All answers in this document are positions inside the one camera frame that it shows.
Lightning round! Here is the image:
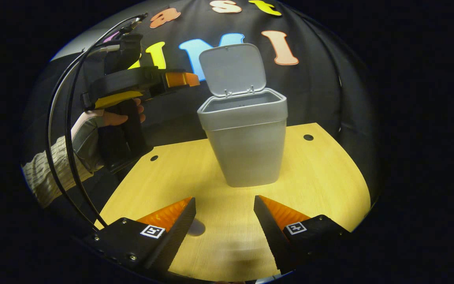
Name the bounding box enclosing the white desktop garbage bin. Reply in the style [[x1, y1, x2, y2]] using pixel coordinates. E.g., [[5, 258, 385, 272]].
[[197, 43, 288, 188]]

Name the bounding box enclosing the wooden desktop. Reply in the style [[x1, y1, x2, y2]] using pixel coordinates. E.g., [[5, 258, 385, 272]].
[[94, 123, 371, 281]]

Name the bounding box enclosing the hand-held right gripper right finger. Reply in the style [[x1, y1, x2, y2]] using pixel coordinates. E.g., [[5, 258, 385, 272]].
[[253, 195, 354, 275]]

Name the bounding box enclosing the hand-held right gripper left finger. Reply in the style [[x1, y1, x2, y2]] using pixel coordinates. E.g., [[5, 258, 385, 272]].
[[83, 196, 197, 273]]

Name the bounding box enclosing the black cable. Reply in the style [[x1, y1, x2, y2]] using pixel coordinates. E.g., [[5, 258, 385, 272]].
[[45, 14, 149, 231], [65, 44, 122, 228]]

